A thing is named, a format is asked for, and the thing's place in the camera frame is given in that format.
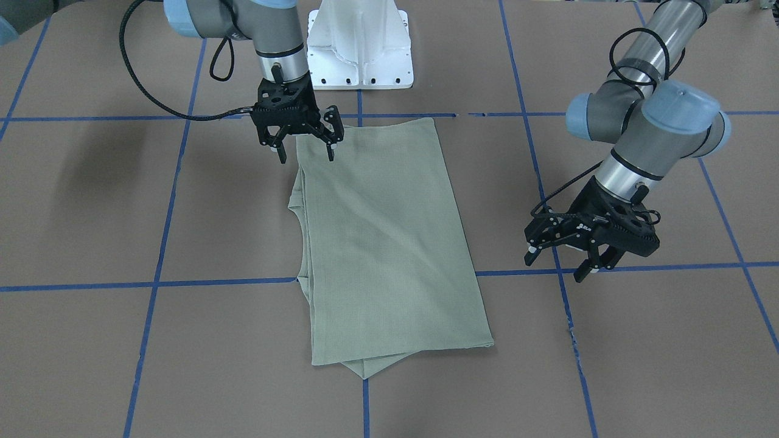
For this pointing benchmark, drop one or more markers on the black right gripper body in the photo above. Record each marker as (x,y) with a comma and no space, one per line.
(332,121)

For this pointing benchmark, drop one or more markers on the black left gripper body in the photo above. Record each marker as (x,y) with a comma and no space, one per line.
(579,205)

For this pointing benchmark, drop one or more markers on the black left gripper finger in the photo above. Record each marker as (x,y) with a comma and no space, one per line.
(596,260)
(550,229)

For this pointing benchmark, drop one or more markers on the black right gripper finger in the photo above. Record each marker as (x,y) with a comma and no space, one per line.
(273,137)
(327,127)

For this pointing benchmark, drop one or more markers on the olive green long-sleeve shirt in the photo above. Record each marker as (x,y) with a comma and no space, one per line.
(385,265)

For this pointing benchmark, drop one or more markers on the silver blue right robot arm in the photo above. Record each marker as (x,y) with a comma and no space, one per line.
(272,26)

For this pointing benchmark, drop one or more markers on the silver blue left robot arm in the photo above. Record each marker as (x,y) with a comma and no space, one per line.
(652,122)

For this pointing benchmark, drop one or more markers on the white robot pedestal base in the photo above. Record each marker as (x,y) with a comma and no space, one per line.
(359,45)

